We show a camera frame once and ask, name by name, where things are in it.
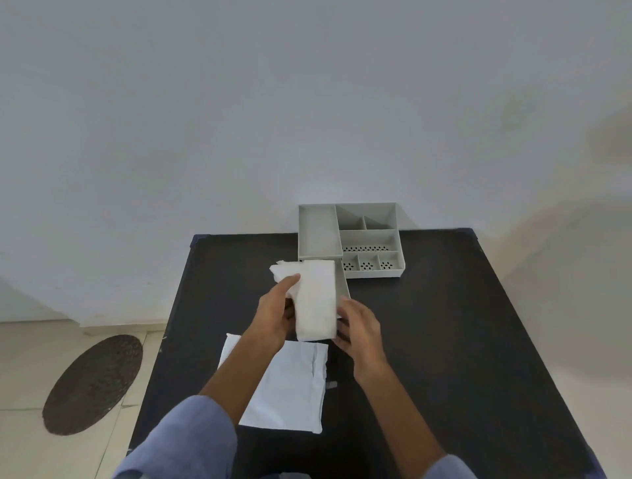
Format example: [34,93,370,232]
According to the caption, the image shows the person's left hand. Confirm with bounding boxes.
[243,274,302,352]

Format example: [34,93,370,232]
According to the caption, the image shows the person's right hand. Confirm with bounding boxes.
[332,297,388,384]

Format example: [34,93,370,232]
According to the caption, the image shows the grey plastic drawer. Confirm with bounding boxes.
[335,259,352,341]

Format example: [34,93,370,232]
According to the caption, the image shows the white towel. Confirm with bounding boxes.
[269,260,342,342]

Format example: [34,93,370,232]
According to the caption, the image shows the person's right forearm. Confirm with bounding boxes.
[353,361,479,479]

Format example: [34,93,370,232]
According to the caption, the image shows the person's left forearm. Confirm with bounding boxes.
[113,332,292,479]

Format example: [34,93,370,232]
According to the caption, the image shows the grey compartment organizer tray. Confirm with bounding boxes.
[298,202,407,280]

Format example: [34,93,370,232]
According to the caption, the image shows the white flat cloth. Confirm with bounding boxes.
[217,334,329,435]

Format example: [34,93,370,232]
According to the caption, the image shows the dark oval floor mat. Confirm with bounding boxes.
[42,334,144,437]

